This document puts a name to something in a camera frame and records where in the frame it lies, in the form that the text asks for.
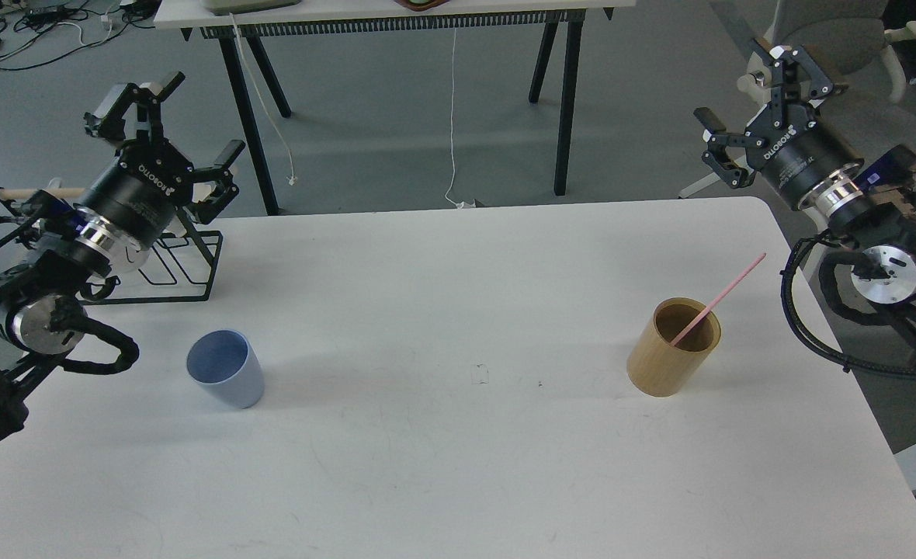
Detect white background table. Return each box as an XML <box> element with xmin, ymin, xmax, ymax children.
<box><xmin>154</xmin><ymin>1</ymin><xmax>634</xmax><ymax>216</ymax></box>

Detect white cable with plug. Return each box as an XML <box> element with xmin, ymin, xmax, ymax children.
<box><xmin>229</xmin><ymin>12</ymin><xmax>299</xmax><ymax>186</ymax></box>

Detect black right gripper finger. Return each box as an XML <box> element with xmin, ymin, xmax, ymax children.
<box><xmin>693</xmin><ymin>107</ymin><xmax>766</xmax><ymax>189</ymax></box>
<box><xmin>747</xmin><ymin>36</ymin><xmax>846</xmax><ymax>130</ymax></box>

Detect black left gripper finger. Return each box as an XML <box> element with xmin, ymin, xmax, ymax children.
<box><xmin>83</xmin><ymin>73</ymin><xmax>186</xmax><ymax>145</ymax></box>
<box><xmin>187</xmin><ymin>139</ymin><xmax>246</xmax><ymax>225</ymax></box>

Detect white hanging cable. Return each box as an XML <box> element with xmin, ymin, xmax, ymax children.
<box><xmin>444</xmin><ymin>28</ymin><xmax>476</xmax><ymax>210</ymax></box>

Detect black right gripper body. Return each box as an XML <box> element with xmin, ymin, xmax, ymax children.
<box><xmin>746</xmin><ymin>107</ymin><xmax>865</xmax><ymax>211</ymax></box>

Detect black wire cup rack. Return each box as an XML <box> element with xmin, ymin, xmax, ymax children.
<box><xmin>0</xmin><ymin>186</ymin><xmax>224</xmax><ymax>305</ymax></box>

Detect blue plastic cup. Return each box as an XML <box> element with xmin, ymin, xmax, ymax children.
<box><xmin>186</xmin><ymin>329</ymin><xmax>265</xmax><ymax>409</ymax></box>

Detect floor cables and power strips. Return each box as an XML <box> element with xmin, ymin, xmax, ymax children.
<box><xmin>0</xmin><ymin>0</ymin><xmax>160</xmax><ymax>72</ymax></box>

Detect bamboo cylinder holder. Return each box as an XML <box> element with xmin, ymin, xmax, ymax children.
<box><xmin>627</xmin><ymin>297</ymin><xmax>722</xmax><ymax>398</ymax></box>

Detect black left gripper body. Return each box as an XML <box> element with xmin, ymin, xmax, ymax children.
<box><xmin>78</xmin><ymin>141</ymin><xmax>193</xmax><ymax>265</ymax></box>

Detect pink chopstick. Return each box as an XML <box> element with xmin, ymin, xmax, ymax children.
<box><xmin>668</xmin><ymin>252</ymin><xmax>768</xmax><ymax>347</ymax></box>

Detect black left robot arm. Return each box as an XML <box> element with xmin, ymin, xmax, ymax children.
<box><xmin>0</xmin><ymin>73</ymin><xmax>245</xmax><ymax>441</ymax></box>

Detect grey office chair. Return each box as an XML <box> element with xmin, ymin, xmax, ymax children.
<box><xmin>678</xmin><ymin>0</ymin><xmax>916</xmax><ymax>200</ymax></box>

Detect wooden rack dowel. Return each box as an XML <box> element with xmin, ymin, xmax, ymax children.
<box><xmin>0</xmin><ymin>188</ymin><xmax>86</xmax><ymax>200</ymax></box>

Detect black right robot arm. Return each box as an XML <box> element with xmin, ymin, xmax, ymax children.
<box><xmin>695</xmin><ymin>36</ymin><xmax>916</xmax><ymax>380</ymax></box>

